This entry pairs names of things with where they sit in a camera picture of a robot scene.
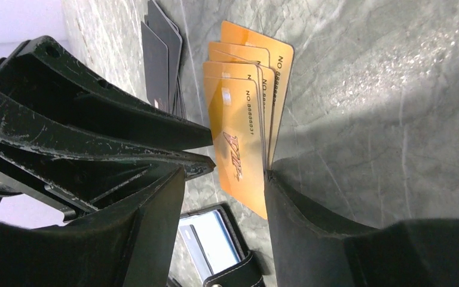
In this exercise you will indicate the orange card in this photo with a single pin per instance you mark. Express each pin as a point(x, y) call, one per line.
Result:
point(245, 53)

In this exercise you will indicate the black card sleeve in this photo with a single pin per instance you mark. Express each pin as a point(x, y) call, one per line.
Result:
point(162, 49)

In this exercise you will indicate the black credit card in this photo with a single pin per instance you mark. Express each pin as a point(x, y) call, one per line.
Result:
point(196, 251)

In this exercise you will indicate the black leather card holder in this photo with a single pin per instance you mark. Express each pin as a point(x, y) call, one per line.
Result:
point(233, 263)

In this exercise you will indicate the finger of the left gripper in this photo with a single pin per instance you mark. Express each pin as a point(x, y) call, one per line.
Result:
point(43, 76)
point(79, 172)

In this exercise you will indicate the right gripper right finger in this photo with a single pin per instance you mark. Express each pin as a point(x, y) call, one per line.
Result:
point(314, 246)

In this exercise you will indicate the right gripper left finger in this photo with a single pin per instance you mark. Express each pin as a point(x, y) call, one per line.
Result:
point(129, 243)

